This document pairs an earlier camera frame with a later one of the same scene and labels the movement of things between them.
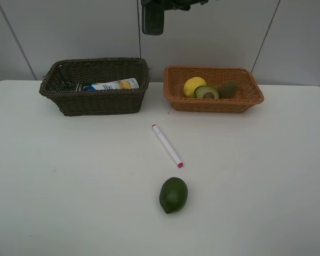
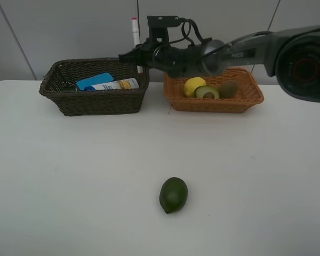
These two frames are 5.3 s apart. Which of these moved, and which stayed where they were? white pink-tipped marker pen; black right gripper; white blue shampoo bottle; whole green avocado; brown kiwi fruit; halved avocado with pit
Moved: white pink-tipped marker pen; black right gripper
Stayed: whole green avocado; white blue shampoo bottle; halved avocado with pit; brown kiwi fruit
